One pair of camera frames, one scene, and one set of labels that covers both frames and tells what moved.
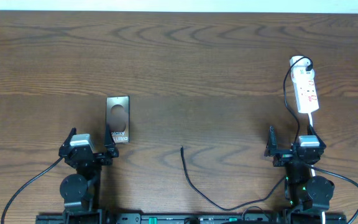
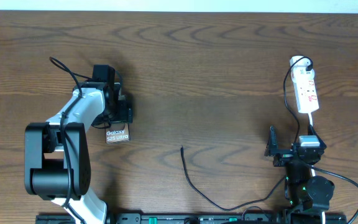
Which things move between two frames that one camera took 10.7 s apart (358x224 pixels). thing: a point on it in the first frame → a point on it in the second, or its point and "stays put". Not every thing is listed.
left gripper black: x=109 y=150 → x=125 y=114
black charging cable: x=309 y=66 stays put
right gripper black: x=283 y=156 stays put
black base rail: x=192 y=218 stays put
